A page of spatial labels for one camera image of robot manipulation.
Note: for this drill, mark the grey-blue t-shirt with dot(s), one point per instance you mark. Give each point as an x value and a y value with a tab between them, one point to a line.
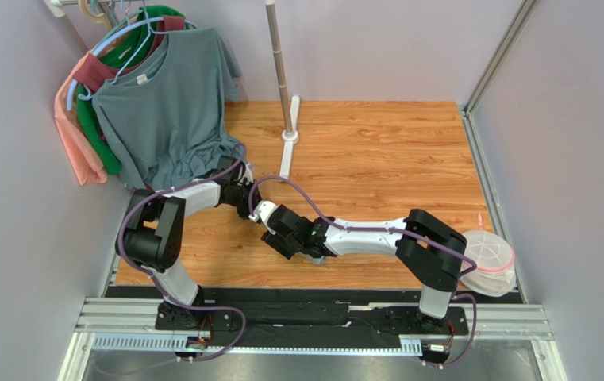
165	120

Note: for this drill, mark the grey cloth napkin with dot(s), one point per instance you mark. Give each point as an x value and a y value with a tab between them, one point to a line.
317	261

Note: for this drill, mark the light blue hanger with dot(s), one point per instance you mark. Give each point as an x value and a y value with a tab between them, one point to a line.
115	34

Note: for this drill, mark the maroon t-shirt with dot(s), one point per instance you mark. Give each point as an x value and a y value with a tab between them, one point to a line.
126	56

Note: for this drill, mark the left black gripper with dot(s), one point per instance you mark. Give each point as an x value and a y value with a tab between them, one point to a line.
244	213

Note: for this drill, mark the aluminium frame post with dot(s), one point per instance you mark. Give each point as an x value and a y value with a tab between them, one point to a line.
513	31

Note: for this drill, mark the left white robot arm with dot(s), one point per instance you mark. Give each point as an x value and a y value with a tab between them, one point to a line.
151	235

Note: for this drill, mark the white mesh laundry basket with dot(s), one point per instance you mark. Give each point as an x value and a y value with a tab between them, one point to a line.
495	274

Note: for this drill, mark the pink t-shirt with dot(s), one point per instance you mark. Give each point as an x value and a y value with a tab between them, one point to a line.
85	162

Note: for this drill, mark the white clothes rack stand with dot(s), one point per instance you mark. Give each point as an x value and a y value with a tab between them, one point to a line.
290	104

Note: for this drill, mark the green t-shirt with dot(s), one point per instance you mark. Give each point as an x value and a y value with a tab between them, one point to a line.
87	117

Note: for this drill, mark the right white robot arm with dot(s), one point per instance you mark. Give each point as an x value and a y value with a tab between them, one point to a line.
431	250

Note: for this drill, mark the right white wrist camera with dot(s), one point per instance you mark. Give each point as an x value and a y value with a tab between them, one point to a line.
262	212

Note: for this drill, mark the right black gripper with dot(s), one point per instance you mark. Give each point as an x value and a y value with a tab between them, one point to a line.
276	232

